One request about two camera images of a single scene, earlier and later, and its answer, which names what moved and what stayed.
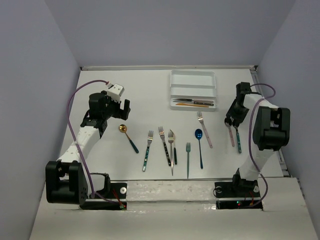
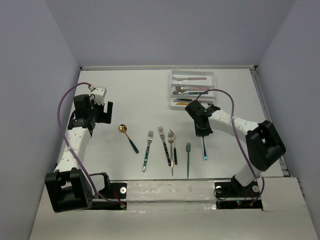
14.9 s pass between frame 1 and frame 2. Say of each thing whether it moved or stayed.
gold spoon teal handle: stayed
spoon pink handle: moved
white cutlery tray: stayed
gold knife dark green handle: stayed
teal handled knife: stayed
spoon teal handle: moved
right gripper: moved
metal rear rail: stayed
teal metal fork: stayed
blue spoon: moved
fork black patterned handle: stayed
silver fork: stayed
